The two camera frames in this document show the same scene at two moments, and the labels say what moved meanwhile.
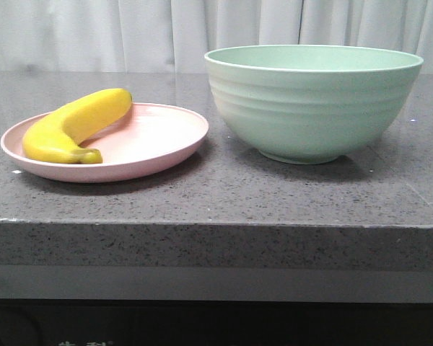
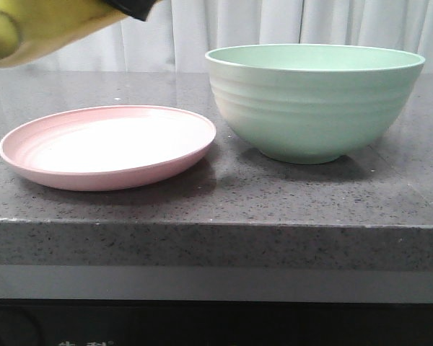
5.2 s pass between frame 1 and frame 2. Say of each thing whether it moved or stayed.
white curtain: stayed
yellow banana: moved
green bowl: stayed
